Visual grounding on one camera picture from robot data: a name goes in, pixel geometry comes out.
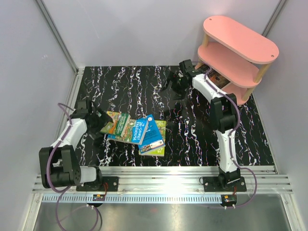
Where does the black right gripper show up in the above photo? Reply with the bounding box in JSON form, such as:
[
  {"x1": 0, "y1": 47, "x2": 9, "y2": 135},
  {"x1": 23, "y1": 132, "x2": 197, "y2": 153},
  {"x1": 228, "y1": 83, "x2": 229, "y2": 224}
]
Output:
[{"x1": 159, "y1": 72, "x2": 189, "y2": 102}]

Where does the green 104-Storey Treehouse book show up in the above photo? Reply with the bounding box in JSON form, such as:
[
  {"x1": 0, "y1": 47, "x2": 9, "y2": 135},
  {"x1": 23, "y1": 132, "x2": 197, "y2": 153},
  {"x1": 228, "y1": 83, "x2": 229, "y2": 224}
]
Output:
[{"x1": 100, "y1": 111, "x2": 130, "y2": 137}]

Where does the Tale of Two Cities book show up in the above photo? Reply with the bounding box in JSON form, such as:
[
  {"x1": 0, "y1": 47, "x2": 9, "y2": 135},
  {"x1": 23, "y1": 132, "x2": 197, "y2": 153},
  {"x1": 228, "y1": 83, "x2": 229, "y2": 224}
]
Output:
[{"x1": 197, "y1": 64, "x2": 230, "y2": 89}]

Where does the pink three-tier shelf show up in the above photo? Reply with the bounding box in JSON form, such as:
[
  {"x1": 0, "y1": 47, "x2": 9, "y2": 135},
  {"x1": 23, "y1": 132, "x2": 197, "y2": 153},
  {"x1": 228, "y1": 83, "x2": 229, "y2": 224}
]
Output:
[{"x1": 197, "y1": 15, "x2": 279, "y2": 105}]

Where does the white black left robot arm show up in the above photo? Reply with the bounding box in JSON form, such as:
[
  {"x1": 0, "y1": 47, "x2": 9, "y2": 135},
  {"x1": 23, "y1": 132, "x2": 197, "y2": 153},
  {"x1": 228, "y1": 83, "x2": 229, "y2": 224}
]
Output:
[{"x1": 38, "y1": 99, "x2": 113, "y2": 193}]

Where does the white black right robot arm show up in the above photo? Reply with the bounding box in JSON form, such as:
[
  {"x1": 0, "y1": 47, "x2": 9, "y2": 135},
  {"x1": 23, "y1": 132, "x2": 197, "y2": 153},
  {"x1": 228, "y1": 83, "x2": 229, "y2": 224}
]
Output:
[{"x1": 161, "y1": 59, "x2": 241, "y2": 191}]

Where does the blue 26-Storey Treehouse book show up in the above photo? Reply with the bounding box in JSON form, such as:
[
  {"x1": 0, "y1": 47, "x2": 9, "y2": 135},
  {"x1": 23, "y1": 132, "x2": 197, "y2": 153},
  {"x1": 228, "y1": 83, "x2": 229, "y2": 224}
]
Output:
[{"x1": 107, "y1": 118, "x2": 149, "y2": 145}]

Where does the blue back-cover book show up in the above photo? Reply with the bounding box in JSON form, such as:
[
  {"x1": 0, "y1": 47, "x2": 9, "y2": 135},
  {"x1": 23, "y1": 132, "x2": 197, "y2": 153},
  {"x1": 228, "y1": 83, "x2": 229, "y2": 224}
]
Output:
[{"x1": 138, "y1": 115, "x2": 165, "y2": 156}]

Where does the lime green book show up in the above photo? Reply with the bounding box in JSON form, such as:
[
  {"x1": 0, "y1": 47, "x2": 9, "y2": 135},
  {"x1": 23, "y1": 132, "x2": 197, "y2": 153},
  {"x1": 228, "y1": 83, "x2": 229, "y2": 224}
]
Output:
[{"x1": 144, "y1": 120, "x2": 167, "y2": 157}]

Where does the black marble pattern mat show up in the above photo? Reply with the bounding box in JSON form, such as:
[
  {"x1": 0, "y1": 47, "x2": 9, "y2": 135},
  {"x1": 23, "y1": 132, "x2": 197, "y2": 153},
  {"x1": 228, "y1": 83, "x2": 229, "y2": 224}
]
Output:
[{"x1": 57, "y1": 66, "x2": 276, "y2": 167}]

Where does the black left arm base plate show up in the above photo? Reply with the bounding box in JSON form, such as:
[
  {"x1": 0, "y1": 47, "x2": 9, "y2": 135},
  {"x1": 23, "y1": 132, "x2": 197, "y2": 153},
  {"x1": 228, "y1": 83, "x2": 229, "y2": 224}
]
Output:
[{"x1": 76, "y1": 176, "x2": 119, "y2": 192}]

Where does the aluminium rail frame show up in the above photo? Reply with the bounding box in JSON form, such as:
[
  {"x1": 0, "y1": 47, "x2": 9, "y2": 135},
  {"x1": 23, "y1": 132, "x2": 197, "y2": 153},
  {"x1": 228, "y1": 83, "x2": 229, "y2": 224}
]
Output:
[{"x1": 31, "y1": 67, "x2": 294, "y2": 193}]

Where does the white slotted cable duct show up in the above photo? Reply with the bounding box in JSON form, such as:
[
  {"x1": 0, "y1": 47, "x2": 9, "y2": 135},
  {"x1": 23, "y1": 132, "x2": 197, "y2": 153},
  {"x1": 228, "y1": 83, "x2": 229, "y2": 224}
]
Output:
[{"x1": 42, "y1": 193, "x2": 236, "y2": 204}]

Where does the left corner aluminium post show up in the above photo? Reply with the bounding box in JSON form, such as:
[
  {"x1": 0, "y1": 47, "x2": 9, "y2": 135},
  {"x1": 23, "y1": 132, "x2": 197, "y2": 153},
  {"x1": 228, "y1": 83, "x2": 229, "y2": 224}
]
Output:
[{"x1": 34, "y1": 0, "x2": 79, "y2": 75}]

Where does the corner aluminium post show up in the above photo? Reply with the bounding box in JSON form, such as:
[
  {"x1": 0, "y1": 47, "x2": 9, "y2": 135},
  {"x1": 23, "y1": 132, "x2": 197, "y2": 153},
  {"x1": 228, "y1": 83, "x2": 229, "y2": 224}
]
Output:
[
  {"x1": 261, "y1": 0, "x2": 289, "y2": 37},
  {"x1": 34, "y1": 0, "x2": 79, "y2": 75}
]

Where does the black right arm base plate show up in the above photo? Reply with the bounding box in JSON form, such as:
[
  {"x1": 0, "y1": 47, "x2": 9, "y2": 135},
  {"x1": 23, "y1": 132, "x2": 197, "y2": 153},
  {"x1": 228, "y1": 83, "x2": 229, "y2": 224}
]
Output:
[{"x1": 200, "y1": 177, "x2": 247, "y2": 193}]

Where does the right corner aluminium post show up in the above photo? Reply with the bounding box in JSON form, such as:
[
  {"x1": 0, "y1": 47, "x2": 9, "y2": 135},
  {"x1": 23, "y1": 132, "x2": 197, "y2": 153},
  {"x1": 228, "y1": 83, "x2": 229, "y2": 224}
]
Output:
[{"x1": 261, "y1": 0, "x2": 289, "y2": 37}]

